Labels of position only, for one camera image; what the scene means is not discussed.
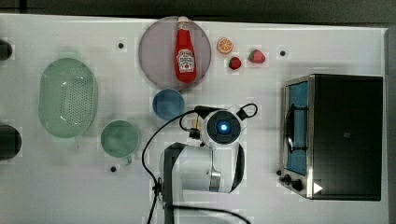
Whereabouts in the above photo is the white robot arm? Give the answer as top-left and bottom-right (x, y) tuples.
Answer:
(160, 105), (248, 224)

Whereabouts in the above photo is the dark red strawberry toy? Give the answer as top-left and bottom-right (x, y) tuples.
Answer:
(228, 57), (242, 70)

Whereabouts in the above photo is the green mug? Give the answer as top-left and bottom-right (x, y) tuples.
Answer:
(100, 120), (141, 165)

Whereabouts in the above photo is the grey round plate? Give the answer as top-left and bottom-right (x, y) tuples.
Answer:
(138, 16), (212, 91)

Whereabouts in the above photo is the orange slice toy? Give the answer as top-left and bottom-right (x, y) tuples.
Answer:
(217, 37), (233, 54)

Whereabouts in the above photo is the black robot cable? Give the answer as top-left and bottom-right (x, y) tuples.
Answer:
(141, 109), (252, 224)

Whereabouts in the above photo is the black camera cable loop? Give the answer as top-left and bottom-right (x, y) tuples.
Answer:
(236, 103), (259, 121)

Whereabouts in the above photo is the red ketchup bottle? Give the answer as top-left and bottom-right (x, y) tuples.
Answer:
(174, 17), (196, 83)

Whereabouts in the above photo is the black round object lower left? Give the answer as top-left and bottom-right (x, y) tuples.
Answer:
(0, 125), (21, 161)

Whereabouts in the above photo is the black toaster oven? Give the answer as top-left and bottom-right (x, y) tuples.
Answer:
(276, 74), (384, 201)

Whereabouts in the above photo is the red green strawberry toy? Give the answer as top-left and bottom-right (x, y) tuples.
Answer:
(247, 49), (266, 63)

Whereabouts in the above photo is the green perforated colander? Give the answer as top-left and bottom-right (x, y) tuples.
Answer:
(38, 58), (98, 138)

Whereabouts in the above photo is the blue bowl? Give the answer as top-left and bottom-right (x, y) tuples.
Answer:
(152, 89), (185, 120)

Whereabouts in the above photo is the black round object upper left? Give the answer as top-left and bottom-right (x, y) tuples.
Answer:
(0, 39), (13, 61)

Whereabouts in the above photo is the black round object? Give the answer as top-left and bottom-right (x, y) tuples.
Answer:
(0, 39), (13, 61)
(0, 125), (21, 161)

